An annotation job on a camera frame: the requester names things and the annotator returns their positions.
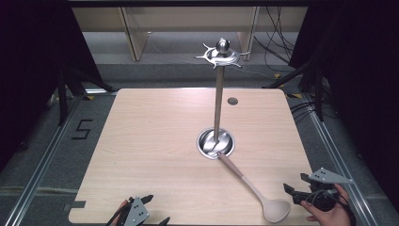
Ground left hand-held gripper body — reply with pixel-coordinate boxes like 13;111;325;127
116;196;152;226

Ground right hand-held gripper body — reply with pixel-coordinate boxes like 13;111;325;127
307;167;355;212

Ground beige silicone ladle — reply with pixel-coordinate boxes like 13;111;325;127
217;152;293;224

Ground steel utensil rack stand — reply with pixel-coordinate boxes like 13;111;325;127
194;37;251;161

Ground person's left hand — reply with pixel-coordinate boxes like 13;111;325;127
111;200;129;226

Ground person's right hand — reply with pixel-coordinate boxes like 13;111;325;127
299;184;353;226

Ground black metal stand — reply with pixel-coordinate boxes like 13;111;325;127
56;66;118;127
263;58;326;122

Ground dark curtain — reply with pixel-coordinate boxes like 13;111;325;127
287;0;399;205
0;0;106;172

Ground light wooden shelf unit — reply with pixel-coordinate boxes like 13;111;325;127
72;6;309;62

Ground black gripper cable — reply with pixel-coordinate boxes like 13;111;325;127
104;197;134;226
308;187;338;205

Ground aluminium floor rail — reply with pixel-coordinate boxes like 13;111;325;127
300;93;389;226
3;88;109;226

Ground black floor cables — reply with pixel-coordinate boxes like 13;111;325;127
289;99;318;124

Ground bundle of black cables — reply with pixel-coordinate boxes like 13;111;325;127
253;6;297;65

